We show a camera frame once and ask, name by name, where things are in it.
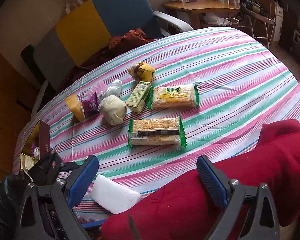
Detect white foam block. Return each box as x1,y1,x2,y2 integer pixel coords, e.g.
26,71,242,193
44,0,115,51
90,174,142,214

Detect green carton box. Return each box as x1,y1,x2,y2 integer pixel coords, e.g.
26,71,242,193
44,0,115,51
126,81,152,113

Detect dark red blanket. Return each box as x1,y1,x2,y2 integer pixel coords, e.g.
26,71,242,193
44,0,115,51
58,28,156,93

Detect cracker pack green edges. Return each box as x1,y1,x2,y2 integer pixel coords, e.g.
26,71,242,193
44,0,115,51
147,84,199,109

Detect yellow sponge piece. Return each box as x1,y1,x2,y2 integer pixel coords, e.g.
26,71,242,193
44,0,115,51
64,94,85,122

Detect purple snack packet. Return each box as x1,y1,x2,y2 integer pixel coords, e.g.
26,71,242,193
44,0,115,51
81,92,98,119

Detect red pillow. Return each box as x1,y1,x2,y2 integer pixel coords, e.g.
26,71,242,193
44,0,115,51
101,120,300,239

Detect yellow plush toy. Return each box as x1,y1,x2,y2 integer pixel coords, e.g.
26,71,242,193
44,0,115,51
128,62,155,82

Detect cracker pack with black band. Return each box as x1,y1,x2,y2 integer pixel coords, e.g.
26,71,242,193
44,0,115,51
127,116,187,147

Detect striped pink green bedsheet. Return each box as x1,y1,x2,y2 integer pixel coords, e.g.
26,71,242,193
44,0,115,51
13,26,300,224

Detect gold metal tin box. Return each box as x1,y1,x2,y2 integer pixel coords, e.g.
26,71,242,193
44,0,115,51
20,122,40,172

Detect white plastic bag bundle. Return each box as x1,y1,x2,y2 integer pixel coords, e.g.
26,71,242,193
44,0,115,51
103,79,122,98

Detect grey yellow blue sofa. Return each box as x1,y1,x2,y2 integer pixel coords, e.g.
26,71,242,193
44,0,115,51
20,0,193,91

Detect wooden side table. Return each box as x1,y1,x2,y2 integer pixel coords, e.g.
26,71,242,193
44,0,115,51
163,0,240,29

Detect pink hair roller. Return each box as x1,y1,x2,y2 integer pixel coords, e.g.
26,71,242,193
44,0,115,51
85,81,107,99

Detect dark red tin lid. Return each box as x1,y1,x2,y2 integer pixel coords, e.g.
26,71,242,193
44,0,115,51
39,121,51,159

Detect cream sock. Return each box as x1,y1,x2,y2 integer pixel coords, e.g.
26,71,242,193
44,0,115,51
98,95,127,126

